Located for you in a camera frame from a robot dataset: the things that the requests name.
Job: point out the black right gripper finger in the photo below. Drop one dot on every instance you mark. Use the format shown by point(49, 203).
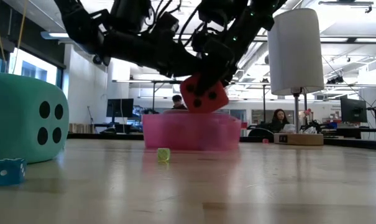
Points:
point(206, 82)

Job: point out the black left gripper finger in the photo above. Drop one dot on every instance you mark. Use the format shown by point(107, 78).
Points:
point(187, 68)

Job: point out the large red foam die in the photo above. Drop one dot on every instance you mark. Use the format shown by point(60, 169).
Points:
point(208, 107)

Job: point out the small yellow-green translucent die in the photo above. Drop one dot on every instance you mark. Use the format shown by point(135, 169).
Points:
point(163, 154)

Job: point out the large teal foam die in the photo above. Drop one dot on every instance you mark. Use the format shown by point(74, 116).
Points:
point(20, 118)

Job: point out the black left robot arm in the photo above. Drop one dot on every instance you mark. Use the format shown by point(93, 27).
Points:
point(82, 28)

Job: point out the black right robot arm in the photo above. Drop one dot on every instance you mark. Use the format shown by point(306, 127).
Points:
point(259, 15)

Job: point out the person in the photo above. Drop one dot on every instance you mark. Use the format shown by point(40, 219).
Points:
point(279, 119)
point(177, 102)

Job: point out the pink translucent plastic bin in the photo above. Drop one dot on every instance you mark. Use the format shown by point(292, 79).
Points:
point(190, 133)

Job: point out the black computer monitor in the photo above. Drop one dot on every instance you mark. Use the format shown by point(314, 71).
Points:
point(120, 107)
point(354, 110)

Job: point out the black office chair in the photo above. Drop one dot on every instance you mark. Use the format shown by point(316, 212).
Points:
point(259, 133)

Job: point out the white shade table lamp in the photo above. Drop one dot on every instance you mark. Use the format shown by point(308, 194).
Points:
point(295, 49)

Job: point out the small pink translucent die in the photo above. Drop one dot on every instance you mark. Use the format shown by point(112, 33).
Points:
point(265, 141)

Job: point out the pink flower bunch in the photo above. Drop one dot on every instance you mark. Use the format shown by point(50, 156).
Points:
point(307, 112)

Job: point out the small light blue translucent die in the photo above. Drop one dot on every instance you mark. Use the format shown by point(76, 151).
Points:
point(6, 179)

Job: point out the black aluminium table frame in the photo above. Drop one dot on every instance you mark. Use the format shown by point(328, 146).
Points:
point(113, 136)

